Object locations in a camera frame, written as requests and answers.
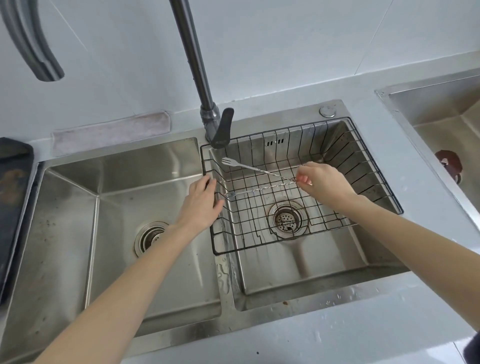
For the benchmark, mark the round metal drain strainer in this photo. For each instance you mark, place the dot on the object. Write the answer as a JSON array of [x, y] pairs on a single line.
[[288, 219], [148, 236]]

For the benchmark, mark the person's right forearm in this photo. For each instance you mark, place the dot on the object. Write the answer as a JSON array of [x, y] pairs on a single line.
[[420, 255]]

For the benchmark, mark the dark grey gooseneck faucet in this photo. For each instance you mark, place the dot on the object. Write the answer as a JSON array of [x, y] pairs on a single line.
[[198, 75]]

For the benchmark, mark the person's dark right sleeve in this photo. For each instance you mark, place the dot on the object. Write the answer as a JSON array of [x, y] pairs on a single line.
[[473, 348]]

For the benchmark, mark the person's left hand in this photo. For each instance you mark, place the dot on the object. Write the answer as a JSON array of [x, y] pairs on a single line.
[[198, 208]]

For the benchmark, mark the small stainless steel sink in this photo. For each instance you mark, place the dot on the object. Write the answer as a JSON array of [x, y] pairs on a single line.
[[442, 108]]

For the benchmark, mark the black plastic tray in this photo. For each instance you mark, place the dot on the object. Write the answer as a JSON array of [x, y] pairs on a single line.
[[11, 195]]

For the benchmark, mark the brown object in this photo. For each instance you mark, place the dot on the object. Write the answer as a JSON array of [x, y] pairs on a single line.
[[450, 163]]

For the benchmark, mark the grey folded cloth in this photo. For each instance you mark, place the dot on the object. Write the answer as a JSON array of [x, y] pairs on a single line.
[[112, 133]]

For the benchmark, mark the person's right hand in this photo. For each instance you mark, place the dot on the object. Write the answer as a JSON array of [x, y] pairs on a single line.
[[326, 183]]

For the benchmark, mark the person's left forearm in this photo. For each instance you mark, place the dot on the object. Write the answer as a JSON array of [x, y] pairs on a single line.
[[120, 296]]

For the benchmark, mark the round silver sink button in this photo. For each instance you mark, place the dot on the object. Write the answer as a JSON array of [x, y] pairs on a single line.
[[327, 111]]

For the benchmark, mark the stainless steel double sink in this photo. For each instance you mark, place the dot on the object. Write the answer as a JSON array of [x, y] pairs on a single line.
[[131, 180]]

